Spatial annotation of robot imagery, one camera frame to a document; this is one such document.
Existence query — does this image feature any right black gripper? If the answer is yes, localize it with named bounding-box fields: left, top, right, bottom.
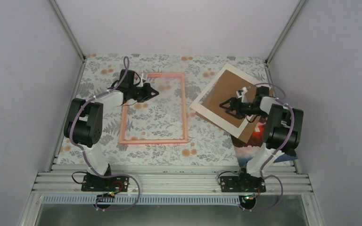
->
left=220, top=97, right=267, bottom=120

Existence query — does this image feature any white mat board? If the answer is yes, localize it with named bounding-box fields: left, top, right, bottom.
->
left=189, top=63, right=256, bottom=139

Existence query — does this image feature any pink wooden picture frame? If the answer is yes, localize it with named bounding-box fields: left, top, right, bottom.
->
left=118, top=72, right=189, bottom=145

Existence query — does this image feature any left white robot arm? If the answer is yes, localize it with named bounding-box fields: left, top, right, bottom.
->
left=64, top=69, right=159, bottom=191

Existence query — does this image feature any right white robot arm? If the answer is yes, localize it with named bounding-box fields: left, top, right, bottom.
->
left=219, top=82, right=304, bottom=192

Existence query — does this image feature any volcano landscape photo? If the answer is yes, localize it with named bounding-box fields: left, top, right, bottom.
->
left=233, top=121, right=296, bottom=167

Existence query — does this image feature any brown backing board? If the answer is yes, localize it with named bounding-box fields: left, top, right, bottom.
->
left=197, top=69, right=275, bottom=144

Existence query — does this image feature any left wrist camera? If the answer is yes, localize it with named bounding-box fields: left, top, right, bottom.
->
left=138, top=73, right=148, bottom=87

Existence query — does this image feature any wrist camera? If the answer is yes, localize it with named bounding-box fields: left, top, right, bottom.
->
left=138, top=73, right=148, bottom=87
left=236, top=87, right=248, bottom=99

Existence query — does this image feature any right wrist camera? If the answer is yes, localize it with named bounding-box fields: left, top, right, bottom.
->
left=236, top=87, right=248, bottom=99

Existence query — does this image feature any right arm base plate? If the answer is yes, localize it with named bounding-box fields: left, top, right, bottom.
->
left=220, top=175, right=267, bottom=193

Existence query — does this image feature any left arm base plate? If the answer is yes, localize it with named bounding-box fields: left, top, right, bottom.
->
left=81, top=174, right=129, bottom=193

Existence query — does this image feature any left aluminium corner post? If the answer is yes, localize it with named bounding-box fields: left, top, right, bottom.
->
left=48, top=0, right=85, bottom=62

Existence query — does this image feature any aluminium corner post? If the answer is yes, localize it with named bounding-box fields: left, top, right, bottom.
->
left=265, top=0, right=306, bottom=67
left=48, top=0, right=85, bottom=62

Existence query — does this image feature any aluminium rail beam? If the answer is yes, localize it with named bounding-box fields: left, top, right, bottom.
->
left=32, top=164, right=313, bottom=195

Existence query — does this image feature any right aluminium corner post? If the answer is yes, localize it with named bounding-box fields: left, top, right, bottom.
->
left=265, top=0, right=306, bottom=67

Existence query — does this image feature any slotted cable duct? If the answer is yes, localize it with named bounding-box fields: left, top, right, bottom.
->
left=41, top=194, right=240, bottom=206

